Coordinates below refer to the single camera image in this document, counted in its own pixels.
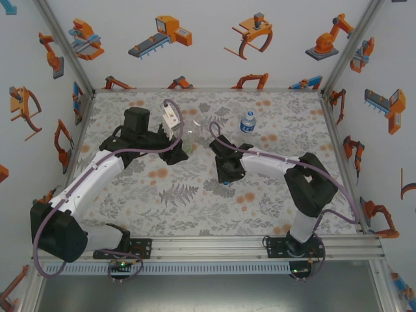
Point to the green label plastic bottle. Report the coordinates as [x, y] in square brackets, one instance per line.
[188, 149]

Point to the blue label plastic bottle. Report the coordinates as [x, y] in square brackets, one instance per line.
[248, 126]

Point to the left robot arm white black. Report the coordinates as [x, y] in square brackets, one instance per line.
[94, 175]

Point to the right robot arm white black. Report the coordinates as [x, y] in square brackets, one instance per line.
[269, 167]

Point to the grey floral tablecloth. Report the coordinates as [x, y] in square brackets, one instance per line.
[208, 214]

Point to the small circuit board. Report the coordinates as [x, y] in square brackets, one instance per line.
[120, 265]
[299, 270]

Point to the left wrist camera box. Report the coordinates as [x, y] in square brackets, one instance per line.
[170, 122]

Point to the aluminium table side rail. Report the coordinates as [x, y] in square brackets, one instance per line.
[79, 133]
[334, 130]

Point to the aluminium table end rail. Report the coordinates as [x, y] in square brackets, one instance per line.
[208, 90]

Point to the aluminium frame mounting rail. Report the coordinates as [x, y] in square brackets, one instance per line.
[208, 248]

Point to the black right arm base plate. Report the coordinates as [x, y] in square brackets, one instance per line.
[274, 248]

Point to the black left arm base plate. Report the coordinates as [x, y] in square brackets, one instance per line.
[144, 248]

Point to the aluminium frame post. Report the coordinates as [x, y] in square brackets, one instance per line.
[67, 48]
[350, 48]

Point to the aluminium frame leg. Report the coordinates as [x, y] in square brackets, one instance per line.
[29, 292]
[385, 289]

